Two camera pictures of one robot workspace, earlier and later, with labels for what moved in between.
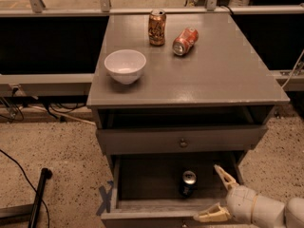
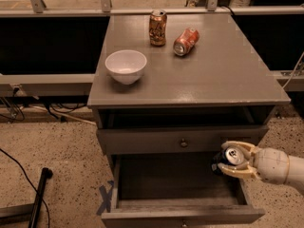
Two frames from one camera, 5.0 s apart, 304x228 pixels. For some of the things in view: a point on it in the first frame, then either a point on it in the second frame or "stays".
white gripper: x=240 y=201 to x=271 y=165
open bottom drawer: x=167 y=190 stays
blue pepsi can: x=189 y=183 to x=227 y=157
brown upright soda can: x=157 y=27 stays
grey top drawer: x=180 y=140 stays
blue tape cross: x=106 y=199 stays
